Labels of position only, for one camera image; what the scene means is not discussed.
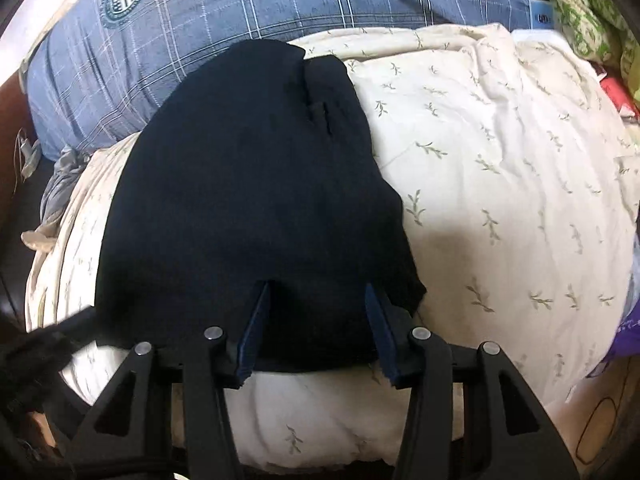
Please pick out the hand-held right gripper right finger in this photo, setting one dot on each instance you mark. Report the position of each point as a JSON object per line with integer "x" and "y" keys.
{"x": 382, "y": 330}

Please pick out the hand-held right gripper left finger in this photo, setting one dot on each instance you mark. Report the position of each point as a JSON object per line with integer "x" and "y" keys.
{"x": 255, "y": 330}

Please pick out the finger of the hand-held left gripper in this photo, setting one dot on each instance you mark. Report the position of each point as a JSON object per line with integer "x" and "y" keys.
{"x": 75, "y": 324}

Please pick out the black garment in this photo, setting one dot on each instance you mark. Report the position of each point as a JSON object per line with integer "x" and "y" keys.
{"x": 250, "y": 200}

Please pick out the grey cloth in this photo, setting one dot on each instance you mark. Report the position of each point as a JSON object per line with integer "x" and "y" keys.
{"x": 62, "y": 180}

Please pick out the cream leaf-print quilt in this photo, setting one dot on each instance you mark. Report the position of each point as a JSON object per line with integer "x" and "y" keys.
{"x": 500, "y": 170}

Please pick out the beige printed mat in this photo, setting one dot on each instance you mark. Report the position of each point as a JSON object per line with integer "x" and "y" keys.
{"x": 600, "y": 410}

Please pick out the purple plastic bag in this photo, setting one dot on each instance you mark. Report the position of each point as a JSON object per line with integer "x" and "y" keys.
{"x": 625, "y": 340}

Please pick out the blue plaid pillow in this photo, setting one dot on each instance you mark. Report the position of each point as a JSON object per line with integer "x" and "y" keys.
{"x": 225, "y": 20}

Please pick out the red printed cloth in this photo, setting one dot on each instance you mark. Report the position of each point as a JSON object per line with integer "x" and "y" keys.
{"x": 617, "y": 92}

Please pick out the white cloth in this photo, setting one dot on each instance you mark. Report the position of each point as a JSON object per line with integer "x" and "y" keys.
{"x": 550, "y": 38}

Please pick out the green floral cloth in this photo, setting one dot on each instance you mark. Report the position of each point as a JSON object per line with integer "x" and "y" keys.
{"x": 585, "y": 5}

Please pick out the dark wooden bed frame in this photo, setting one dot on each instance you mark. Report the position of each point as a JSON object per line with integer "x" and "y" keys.
{"x": 12, "y": 170}

